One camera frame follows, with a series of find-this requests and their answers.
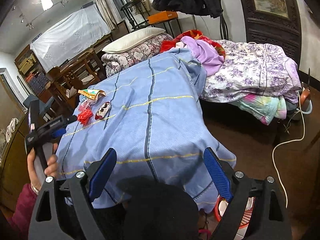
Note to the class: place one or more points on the grey floral folded quilt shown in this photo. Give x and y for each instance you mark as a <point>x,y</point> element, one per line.
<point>130,57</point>

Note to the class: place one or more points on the pastel quilt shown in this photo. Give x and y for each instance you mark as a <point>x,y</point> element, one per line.
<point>262,107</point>

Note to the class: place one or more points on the wooden cabinet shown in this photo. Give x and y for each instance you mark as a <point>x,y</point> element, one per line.
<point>15,160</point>

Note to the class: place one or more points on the blue checked tablecloth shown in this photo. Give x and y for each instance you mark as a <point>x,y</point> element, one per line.
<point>162,120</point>

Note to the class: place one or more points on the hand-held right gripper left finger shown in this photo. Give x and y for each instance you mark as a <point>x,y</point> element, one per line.
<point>102,172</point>

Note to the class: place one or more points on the person's left forearm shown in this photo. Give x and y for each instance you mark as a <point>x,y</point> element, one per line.
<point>21,215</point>

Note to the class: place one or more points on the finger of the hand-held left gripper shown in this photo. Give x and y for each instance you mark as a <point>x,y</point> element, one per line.
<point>68,120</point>
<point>59,133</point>

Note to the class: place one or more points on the white sheet cover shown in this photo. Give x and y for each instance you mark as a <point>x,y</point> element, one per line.
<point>72,35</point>

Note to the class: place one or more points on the person's left hand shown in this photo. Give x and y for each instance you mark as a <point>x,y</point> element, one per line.
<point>33,170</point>

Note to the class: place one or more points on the brown round appliance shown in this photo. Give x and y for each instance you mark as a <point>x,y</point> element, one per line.
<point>305,96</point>

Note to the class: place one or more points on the red tassel ornament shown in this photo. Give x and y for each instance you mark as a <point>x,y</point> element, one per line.
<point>85,117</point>

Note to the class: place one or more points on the black round stool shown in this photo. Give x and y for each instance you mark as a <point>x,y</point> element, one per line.
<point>132,5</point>

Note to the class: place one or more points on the shelf with boxes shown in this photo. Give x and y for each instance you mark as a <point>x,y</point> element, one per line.
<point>32,72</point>

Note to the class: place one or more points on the orange yellow carton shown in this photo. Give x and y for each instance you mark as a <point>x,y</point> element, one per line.
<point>91,93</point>

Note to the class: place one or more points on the light blue plastic basin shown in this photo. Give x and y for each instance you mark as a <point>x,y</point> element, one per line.
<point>306,110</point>

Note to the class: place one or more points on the white cloth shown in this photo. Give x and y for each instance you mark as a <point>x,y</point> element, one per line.
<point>11,130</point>

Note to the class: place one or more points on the purple garment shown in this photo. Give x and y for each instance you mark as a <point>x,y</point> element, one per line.
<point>205,52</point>

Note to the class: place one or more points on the wooden chair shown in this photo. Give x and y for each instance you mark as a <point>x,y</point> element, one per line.
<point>62,80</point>

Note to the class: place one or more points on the white pillow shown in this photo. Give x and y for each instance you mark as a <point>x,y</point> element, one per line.
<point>132,40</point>

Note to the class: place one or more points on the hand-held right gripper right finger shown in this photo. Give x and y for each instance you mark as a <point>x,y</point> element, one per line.
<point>217,172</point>

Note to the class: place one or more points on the red plastic basket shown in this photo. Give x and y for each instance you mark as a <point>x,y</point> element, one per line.
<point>246,216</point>

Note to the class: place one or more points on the orange box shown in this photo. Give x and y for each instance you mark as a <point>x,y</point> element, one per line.
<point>162,17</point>

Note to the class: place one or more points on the track light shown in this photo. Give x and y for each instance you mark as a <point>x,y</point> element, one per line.
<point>40,15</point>

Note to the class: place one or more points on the red blanket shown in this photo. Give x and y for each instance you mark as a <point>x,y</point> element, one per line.
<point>190,33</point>

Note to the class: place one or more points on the purple floral quilt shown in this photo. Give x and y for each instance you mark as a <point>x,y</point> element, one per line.
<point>250,67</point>

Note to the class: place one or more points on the carved wooden screen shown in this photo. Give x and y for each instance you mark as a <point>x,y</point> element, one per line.
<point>270,30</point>

